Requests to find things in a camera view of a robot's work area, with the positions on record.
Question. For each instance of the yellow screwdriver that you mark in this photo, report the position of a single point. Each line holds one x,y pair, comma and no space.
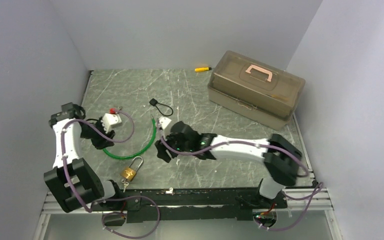
202,69

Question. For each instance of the green cable lock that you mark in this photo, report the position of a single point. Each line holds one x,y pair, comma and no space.
137,150

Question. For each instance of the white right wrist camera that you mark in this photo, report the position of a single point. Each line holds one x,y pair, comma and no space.
165,124

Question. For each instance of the small silver key pair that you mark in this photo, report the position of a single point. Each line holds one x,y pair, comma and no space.
125,185

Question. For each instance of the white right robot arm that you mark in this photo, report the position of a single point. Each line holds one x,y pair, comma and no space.
279,157

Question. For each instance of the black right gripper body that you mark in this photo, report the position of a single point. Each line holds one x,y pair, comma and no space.
170,139

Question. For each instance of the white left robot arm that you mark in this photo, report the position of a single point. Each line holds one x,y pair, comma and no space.
71,180

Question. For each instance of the translucent brown toolbox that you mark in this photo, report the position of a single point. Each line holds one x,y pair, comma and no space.
255,90

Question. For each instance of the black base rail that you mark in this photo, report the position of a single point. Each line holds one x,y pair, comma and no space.
238,203

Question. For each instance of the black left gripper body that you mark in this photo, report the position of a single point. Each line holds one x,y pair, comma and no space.
97,140

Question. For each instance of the brass padlock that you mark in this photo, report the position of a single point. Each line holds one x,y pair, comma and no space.
130,171

